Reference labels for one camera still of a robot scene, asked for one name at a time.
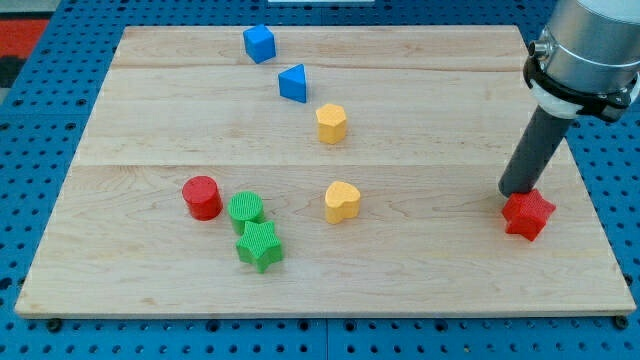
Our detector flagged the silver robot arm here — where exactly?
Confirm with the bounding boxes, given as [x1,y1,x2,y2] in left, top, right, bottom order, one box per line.
[523,0,639,122]

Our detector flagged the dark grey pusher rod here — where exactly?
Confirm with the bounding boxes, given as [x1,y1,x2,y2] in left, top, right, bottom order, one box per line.
[498,106,574,197]

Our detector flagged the yellow heart block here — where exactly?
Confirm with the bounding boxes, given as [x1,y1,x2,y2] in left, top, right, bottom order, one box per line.
[324,181,361,224]

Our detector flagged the blue cube block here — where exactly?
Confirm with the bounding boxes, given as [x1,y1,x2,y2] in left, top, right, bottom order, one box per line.
[243,24,276,64]

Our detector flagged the green star block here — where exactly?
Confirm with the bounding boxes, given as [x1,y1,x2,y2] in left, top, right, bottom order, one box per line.
[235,221,283,273]

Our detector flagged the blue triangle block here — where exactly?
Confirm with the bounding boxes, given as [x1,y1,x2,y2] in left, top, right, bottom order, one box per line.
[278,64,307,103]

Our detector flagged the yellow hexagon block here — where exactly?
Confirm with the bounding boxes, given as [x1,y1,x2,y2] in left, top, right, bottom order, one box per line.
[315,104,347,144]

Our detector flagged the green cylinder block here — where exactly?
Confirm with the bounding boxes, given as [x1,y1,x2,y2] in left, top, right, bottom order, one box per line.
[227,191,265,235]

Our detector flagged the wooden board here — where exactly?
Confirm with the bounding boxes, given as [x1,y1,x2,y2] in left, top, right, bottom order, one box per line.
[15,26,636,319]

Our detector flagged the red cylinder block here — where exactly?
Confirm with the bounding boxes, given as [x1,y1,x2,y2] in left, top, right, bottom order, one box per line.
[182,176,223,221]

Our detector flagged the red star block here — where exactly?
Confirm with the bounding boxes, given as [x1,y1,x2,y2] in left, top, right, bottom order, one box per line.
[501,189,556,242]

